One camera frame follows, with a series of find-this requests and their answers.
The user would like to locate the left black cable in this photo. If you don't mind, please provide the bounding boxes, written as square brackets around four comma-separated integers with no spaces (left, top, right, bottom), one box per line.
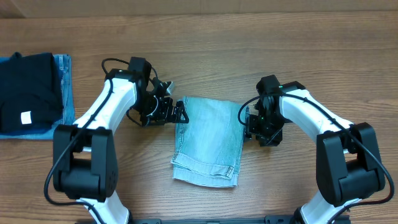
[43,57,159,224]

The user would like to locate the black folded shirt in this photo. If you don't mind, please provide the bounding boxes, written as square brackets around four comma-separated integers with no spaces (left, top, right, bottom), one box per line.
[1,52,63,134]

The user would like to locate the right black cable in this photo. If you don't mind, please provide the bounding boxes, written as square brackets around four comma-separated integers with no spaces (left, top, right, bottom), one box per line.
[238,92,395,224]

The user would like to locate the black cable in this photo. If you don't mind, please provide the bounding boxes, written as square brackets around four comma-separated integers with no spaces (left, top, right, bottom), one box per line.
[238,92,395,224]
[43,57,159,224]

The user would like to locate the light blue denim jeans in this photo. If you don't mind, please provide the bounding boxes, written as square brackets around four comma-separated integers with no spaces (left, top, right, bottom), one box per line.
[171,96,244,187]

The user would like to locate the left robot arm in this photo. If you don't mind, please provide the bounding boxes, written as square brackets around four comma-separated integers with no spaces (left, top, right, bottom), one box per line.
[44,57,189,223]

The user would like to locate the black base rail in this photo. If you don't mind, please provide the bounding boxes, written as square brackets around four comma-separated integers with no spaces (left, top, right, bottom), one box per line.
[75,214,351,224]

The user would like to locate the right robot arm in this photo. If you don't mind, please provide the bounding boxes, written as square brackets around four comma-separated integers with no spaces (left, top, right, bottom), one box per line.
[238,75,392,223]

